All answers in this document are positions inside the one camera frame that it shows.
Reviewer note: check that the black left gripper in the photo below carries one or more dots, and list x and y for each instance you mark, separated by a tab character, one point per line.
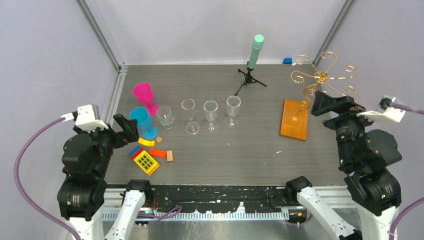
130	132

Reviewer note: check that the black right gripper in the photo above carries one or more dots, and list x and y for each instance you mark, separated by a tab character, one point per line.
323	100

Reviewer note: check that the blue plastic wine glass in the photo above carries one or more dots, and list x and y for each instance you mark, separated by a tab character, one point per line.
144	123

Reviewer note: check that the clear wine glass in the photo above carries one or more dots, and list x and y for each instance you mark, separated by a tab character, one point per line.
210	110
189	108
165	116
233	104

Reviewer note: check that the pink plastic wine glass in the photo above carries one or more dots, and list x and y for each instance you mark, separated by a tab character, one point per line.
143	92

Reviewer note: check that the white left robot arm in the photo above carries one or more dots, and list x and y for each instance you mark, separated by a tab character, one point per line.
86	157

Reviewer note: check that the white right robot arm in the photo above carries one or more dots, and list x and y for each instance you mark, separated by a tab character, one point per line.
364	156

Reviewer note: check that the orange wooden rack base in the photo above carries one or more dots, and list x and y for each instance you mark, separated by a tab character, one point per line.
294	122

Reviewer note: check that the blue flat block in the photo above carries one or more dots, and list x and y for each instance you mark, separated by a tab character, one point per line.
134	151

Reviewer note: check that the red flat block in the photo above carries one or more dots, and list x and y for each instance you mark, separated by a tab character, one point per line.
138	153

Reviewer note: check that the yellow curved block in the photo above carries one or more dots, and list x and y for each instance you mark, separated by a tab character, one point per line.
147	143

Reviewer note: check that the orange flat block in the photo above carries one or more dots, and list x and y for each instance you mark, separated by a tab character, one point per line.
158	153

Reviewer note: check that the yellow green window block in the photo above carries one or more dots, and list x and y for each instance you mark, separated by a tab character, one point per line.
147	163

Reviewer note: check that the tan wooden block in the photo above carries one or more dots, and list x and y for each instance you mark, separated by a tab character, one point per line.
169	156

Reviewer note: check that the small blue block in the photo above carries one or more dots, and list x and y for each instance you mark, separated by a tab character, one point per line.
288	61

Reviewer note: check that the black mini tripod stand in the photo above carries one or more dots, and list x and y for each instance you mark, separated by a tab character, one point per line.
248	79

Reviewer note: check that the mint green microphone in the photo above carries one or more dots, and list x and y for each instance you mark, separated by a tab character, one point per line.
256	46

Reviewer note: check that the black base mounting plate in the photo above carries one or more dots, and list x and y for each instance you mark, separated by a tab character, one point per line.
221	199

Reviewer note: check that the gold wire glass rack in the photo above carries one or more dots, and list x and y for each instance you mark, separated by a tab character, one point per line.
323	78

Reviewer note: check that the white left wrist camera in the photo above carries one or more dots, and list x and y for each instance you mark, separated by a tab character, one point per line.
86	118

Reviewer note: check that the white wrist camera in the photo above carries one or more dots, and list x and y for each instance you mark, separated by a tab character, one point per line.
385	112
86	118

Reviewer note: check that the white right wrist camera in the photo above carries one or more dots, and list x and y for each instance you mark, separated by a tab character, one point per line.
385	112

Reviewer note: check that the aluminium frame rail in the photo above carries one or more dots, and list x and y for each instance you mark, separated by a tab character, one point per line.
115	94

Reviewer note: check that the slotted cable duct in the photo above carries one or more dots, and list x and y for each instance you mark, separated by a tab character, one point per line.
238	215

